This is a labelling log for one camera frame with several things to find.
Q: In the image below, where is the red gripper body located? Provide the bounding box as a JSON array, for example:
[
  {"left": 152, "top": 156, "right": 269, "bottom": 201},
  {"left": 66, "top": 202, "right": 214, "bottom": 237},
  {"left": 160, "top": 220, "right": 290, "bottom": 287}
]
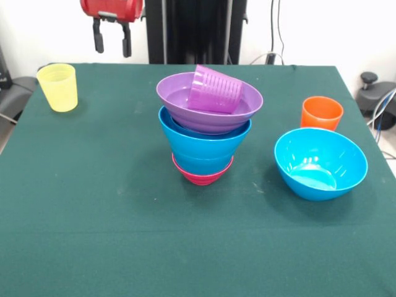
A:
[{"left": 79, "top": 0, "right": 145, "bottom": 25}]

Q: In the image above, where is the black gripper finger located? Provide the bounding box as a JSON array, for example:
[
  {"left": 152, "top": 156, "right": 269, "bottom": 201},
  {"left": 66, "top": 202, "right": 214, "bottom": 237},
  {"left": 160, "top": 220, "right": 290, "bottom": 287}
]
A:
[
  {"left": 121, "top": 22, "right": 133, "bottom": 59},
  {"left": 92, "top": 17, "right": 105, "bottom": 54}
]

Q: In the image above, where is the yellow cup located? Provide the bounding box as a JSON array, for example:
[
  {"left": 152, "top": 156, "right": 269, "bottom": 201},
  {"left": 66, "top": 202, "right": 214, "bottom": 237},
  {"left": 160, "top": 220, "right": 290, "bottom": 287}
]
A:
[{"left": 36, "top": 63, "right": 79, "bottom": 113}]

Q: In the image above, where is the wide purple bowl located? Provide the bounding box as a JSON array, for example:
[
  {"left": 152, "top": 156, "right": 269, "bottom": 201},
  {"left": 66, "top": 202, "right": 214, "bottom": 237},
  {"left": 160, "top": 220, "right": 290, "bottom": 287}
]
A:
[{"left": 155, "top": 72, "right": 264, "bottom": 136}]

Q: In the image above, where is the purple cup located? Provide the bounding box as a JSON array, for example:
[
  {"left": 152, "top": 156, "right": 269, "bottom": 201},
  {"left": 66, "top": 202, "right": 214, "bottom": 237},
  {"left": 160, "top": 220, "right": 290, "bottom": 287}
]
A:
[{"left": 186, "top": 64, "right": 245, "bottom": 115}]

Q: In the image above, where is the large blue bowl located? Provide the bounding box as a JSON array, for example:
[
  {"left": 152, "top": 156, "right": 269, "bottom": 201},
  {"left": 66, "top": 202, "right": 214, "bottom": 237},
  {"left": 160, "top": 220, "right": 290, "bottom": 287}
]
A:
[
  {"left": 157, "top": 105, "right": 253, "bottom": 160},
  {"left": 273, "top": 127, "right": 369, "bottom": 202}
]

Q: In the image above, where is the small red bowl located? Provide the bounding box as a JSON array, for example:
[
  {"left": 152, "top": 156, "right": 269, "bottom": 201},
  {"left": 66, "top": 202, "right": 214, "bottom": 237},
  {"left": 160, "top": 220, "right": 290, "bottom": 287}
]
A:
[{"left": 171, "top": 153, "right": 235, "bottom": 187}]

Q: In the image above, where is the grey padded chair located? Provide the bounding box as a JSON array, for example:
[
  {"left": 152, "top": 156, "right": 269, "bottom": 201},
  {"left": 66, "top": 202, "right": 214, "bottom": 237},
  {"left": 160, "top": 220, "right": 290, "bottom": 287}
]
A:
[{"left": 0, "top": 46, "right": 35, "bottom": 125}]

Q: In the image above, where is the dark green tablecloth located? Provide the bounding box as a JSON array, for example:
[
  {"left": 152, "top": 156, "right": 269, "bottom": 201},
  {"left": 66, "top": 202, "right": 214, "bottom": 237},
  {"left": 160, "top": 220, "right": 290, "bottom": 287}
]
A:
[{"left": 0, "top": 62, "right": 396, "bottom": 297}]

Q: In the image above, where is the orange cup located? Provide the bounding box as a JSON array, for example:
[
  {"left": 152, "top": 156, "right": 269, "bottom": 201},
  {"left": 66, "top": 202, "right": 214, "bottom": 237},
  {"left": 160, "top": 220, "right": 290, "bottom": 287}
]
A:
[{"left": 300, "top": 96, "right": 345, "bottom": 132}]

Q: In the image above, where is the dark grey chair base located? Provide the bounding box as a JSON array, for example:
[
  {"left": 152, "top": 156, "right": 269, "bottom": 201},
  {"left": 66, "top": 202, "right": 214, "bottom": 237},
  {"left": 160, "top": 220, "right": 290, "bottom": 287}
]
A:
[{"left": 355, "top": 71, "right": 396, "bottom": 131}]

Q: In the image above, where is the black wall cable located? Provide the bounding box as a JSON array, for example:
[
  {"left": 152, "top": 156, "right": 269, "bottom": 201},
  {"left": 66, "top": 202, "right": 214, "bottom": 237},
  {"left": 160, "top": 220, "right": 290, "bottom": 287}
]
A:
[{"left": 249, "top": 0, "right": 286, "bottom": 66}]

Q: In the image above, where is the bundle of light cables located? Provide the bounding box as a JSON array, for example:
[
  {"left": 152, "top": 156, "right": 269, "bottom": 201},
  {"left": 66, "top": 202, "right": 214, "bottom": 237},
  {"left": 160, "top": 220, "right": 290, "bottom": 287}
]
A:
[{"left": 367, "top": 88, "right": 396, "bottom": 161}]

